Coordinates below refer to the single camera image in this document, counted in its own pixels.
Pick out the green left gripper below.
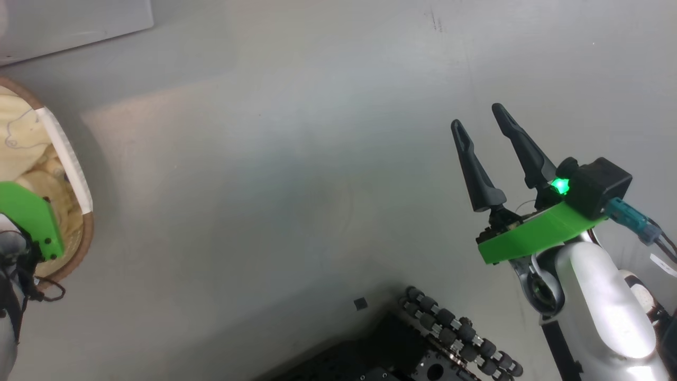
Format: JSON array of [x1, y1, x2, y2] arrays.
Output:
[[0, 182, 65, 262]]

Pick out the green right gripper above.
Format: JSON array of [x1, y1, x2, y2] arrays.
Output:
[[451, 103, 607, 265]]

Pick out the pale yellow printed clothes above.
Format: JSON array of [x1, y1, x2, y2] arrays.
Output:
[[0, 86, 85, 277]]

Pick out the cream plastic laundry basket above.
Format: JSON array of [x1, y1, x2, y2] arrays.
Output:
[[0, 76, 95, 291]]

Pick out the white front-load washing machine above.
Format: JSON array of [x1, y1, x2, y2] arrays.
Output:
[[0, 0, 155, 66]]

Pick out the black mecanum wheel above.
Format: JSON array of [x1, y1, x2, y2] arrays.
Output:
[[398, 286, 524, 381]]

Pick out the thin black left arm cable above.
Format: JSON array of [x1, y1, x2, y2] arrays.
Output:
[[13, 238, 67, 303]]

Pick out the teal right camera connector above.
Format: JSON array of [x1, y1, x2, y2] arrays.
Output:
[[606, 198, 663, 245]]

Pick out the black right camera cable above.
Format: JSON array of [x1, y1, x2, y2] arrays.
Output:
[[643, 218, 677, 265]]

